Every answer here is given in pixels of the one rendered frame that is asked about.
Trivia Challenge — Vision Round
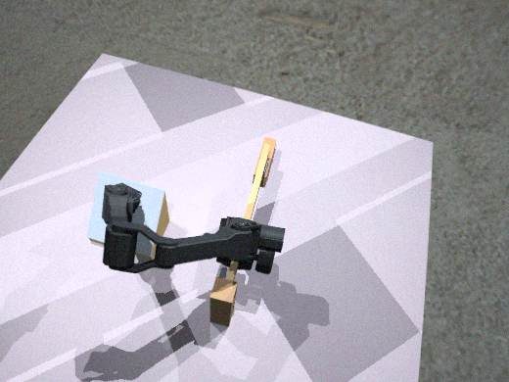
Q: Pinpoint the long tan wooden rail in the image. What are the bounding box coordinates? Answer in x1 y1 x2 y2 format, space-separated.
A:
226 143 270 282

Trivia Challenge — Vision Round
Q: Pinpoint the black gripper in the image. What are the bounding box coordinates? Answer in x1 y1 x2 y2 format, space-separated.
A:
216 250 275 275

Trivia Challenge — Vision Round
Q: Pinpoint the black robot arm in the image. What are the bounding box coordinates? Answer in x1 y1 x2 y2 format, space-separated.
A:
101 182 286 273

